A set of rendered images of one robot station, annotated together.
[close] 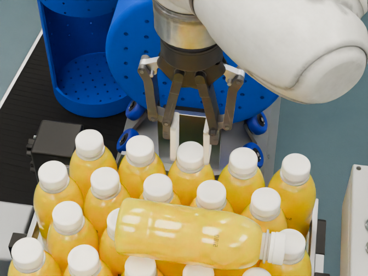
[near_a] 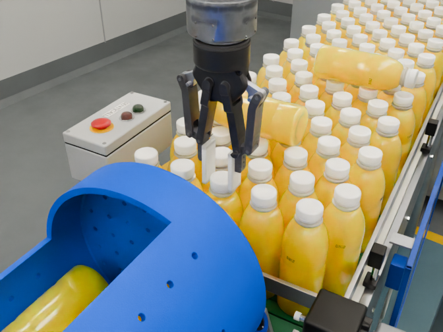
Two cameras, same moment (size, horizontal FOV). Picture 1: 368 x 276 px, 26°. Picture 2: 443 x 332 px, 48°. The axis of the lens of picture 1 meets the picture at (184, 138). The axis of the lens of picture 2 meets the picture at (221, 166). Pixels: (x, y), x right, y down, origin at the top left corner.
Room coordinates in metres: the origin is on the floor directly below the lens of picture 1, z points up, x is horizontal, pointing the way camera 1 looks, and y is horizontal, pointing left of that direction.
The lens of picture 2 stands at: (1.28, 0.21, 1.54)
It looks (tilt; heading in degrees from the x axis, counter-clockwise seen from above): 34 degrees down; 201
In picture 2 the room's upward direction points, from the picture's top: straight up
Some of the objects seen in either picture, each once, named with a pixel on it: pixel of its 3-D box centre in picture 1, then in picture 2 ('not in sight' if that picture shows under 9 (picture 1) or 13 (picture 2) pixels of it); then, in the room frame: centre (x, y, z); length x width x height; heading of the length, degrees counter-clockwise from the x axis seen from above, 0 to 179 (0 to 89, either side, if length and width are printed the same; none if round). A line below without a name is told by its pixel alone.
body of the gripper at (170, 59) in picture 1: (191, 56); (221, 68); (0.70, -0.01, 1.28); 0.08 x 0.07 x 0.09; 81
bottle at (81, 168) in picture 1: (95, 185); (302, 261); (0.72, 0.13, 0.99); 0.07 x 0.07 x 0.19
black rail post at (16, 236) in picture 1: (21, 254); (374, 265); (0.63, 0.24, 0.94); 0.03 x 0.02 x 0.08; 171
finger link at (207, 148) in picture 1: (207, 141); (208, 161); (0.69, -0.03, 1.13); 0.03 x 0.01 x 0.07; 171
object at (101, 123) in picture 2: not in sight; (101, 124); (0.62, -0.27, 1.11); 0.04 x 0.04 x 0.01
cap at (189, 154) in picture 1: (190, 155); (222, 182); (0.69, -0.01, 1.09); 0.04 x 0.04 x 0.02
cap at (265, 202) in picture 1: (265, 202); (185, 145); (0.61, -0.11, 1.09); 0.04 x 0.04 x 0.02
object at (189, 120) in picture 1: (190, 136); not in sight; (0.82, -0.01, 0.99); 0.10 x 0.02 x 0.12; 81
